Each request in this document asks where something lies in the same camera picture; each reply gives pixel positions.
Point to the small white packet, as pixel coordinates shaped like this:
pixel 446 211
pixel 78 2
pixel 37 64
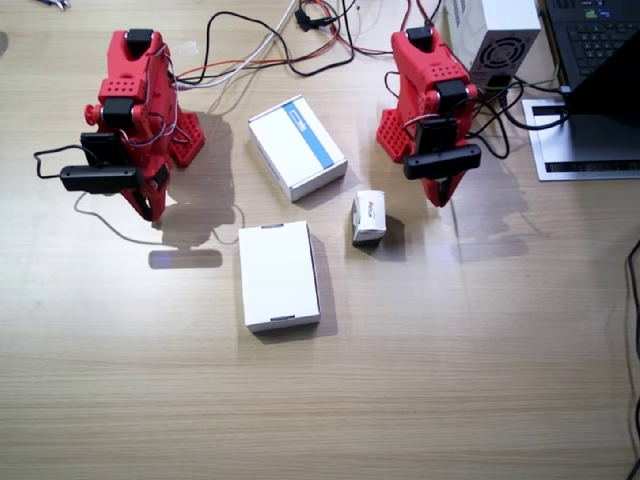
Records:
pixel 369 220

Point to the red robot arm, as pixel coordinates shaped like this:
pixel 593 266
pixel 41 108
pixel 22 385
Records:
pixel 125 87
pixel 425 65

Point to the white box with blue stripe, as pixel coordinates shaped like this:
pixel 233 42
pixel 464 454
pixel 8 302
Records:
pixel 285 150

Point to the plain white box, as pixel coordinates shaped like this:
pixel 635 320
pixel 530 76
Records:
pixel 277 275

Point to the black bar webcam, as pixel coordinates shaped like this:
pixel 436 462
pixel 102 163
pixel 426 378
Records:
pixel 100 178
pixel 440 162

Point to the silver metal stand plate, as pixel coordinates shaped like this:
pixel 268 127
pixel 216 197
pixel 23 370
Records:
pixel 550 150

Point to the white power supply with fan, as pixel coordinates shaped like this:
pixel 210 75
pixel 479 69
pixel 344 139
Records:
pixel 505 20

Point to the black laptop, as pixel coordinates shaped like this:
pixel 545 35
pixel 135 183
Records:
pixel 600 45

